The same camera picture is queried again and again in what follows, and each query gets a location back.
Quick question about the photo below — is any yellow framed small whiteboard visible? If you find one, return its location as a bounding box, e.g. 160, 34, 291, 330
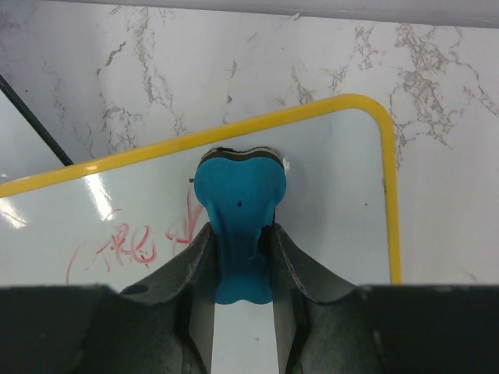
1, 94, 402, 372

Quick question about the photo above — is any blue whiteboard eraser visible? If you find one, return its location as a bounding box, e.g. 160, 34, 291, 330
193, 146, 287, 305

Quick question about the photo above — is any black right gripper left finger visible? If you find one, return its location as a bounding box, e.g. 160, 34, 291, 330
1, 225, 217, 373

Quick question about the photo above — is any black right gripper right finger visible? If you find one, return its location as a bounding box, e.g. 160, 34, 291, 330
264, 224, 498, 373

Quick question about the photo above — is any large black framed whiteboard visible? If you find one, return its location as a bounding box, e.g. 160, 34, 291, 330
0, 79, 73, 183

